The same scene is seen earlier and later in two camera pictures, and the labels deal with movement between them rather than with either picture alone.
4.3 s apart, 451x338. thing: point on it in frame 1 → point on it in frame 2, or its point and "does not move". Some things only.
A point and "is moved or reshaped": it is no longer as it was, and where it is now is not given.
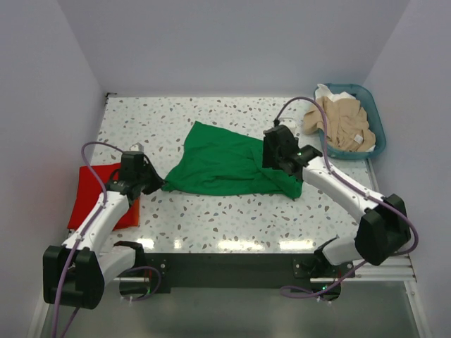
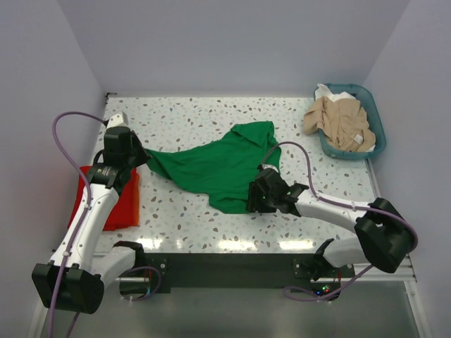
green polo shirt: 213,157 is moved or reshaped
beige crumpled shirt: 347,124 does not move
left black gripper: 157,181 → 144,156
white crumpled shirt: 320,91 does not move
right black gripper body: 270,158 → 262,203
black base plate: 241,272 does not move
